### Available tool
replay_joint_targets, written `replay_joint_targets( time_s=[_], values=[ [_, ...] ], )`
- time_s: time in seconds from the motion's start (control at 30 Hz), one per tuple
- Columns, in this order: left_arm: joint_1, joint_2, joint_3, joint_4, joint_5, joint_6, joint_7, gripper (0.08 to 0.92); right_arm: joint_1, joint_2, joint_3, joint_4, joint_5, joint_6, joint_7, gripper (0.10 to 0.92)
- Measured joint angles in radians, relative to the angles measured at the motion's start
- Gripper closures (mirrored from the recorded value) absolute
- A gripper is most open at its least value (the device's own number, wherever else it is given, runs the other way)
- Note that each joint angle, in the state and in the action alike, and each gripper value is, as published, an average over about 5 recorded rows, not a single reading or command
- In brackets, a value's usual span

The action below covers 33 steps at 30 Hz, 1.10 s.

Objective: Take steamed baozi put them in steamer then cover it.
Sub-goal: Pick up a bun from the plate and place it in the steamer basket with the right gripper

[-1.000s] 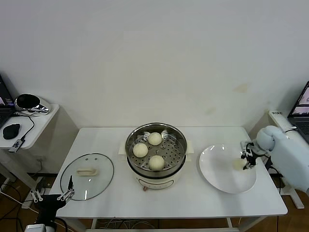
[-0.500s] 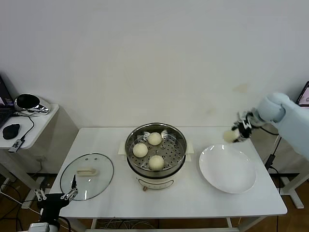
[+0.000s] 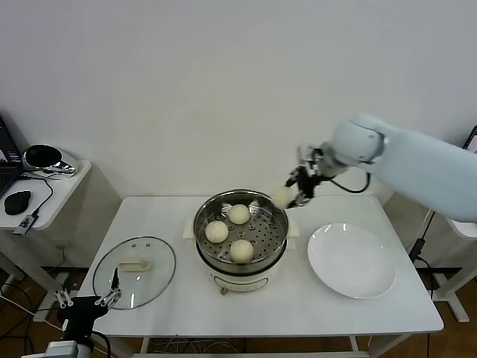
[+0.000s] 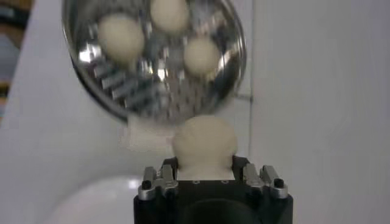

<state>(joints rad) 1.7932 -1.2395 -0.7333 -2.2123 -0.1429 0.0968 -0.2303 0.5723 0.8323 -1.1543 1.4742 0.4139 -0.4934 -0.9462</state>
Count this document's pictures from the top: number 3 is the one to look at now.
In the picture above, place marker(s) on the white steamed baozi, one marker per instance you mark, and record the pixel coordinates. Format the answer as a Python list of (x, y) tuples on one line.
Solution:
[(238, 214), (217, 232), (242, 250), (282, 196)]

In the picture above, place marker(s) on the cream electric cooking pot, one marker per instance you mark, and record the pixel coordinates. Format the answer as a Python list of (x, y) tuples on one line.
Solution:
[(242, 279)]

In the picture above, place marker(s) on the white side table with headset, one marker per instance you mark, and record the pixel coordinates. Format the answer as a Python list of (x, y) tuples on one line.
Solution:
[(71, 182)]

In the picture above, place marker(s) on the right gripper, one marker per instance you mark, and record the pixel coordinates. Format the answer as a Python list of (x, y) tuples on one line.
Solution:
[(316, 160)]

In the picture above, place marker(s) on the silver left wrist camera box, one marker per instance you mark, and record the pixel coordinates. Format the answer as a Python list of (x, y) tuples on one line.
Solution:
[(61, 350)]

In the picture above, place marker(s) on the chrome headset with black visor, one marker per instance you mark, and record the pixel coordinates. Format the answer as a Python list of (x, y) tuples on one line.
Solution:
[(67, 164)]

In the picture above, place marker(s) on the dark laptop beside mouse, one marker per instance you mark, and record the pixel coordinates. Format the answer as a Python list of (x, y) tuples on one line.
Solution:
[(7, 175)]

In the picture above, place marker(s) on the grey usb hub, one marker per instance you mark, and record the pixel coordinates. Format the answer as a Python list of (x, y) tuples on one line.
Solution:
[(26, 223)]

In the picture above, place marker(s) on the white work table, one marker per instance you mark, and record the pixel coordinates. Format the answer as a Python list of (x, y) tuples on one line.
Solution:
[(179, 298)]

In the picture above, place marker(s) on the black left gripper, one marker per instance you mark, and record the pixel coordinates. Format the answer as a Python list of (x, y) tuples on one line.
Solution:
[(85, 307)]

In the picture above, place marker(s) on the perforated stainless steamer basket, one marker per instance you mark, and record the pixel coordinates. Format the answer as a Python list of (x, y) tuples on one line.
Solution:
[(268, 231)]

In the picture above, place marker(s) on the black computer mouse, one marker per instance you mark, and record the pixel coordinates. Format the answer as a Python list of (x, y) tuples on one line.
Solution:
[(18, 202)]

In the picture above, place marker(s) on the white round plate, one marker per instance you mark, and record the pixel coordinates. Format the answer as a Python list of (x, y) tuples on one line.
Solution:
[(350, 261)]

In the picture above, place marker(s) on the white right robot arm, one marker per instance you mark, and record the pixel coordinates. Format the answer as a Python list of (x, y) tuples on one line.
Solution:
[(410, 164)]

